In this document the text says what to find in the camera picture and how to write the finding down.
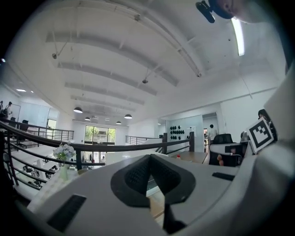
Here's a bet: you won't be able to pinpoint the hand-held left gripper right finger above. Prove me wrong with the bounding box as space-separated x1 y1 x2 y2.
150 154 240 235

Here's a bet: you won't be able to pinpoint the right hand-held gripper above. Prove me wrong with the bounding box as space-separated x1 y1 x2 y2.
245 116 275 154

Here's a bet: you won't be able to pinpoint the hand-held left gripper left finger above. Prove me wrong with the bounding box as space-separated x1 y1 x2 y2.
27 154 167 236

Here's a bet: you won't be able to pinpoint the wooden table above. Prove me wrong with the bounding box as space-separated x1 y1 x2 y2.
171 151 209 165

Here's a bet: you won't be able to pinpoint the black office chair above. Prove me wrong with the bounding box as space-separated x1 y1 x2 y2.
211 133 234 145

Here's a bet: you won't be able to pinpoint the person's white shirt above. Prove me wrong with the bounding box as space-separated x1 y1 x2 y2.
262 66 295 148

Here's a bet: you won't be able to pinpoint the pale flowers in white vase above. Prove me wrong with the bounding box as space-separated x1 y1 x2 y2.
52 141 77 182

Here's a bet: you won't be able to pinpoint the black metal railing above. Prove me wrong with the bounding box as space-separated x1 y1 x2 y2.
0 117 195 187

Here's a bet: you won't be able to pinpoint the long fluorescent ceiling light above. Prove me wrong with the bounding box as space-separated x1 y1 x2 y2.
230 17 245 57

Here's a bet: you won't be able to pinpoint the person's head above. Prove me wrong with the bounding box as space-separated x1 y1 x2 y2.
209 0 248 23

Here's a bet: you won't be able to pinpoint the group of black wall helmets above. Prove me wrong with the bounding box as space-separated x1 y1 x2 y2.
170 125 185 141

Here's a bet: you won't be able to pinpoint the black head camera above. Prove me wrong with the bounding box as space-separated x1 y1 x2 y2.
195 0 216 24

